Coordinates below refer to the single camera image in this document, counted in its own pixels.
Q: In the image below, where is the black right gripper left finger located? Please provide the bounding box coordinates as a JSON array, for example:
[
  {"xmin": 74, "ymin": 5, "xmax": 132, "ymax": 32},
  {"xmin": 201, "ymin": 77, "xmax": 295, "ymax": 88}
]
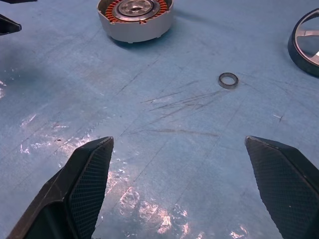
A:
[{"xmin": 6, "ymin": 136, "xmax": 115, "ymax": 239}]

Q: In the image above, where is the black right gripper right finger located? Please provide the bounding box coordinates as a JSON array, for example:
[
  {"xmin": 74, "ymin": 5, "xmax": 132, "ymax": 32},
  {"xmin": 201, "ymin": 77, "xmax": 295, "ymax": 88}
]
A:
[{"xmin": 245, "ymin": 135, "xmax": 319, "ymax": 239}]

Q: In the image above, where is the grey round disc part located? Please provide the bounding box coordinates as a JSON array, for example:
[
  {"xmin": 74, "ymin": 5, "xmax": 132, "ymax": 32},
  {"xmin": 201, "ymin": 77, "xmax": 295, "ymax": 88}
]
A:
[{"xmin": 97, "ymin": 0, "xmax": 174, "ymax": 45}]

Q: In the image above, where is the blue plastic table cover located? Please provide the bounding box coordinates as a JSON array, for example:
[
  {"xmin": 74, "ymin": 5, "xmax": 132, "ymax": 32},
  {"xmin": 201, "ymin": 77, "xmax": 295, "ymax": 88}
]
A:
[{"xmin": 0, "ymin": 0, "xmax": 319, "ymax": 239}]

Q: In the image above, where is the dark steel rotor cover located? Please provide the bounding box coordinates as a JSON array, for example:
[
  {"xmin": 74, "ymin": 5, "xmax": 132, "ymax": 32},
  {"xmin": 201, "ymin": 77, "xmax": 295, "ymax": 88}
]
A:
[{"xmin": 288, "ymin": 7, "xmax": 319, "ymax": 77}]

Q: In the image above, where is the small metal bearing ring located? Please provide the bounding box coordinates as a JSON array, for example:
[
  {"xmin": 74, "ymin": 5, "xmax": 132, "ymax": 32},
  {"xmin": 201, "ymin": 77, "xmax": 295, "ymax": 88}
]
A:
[{"xmin": 218, "ymin": 72, "xmax": 239, "ymax": 88}]

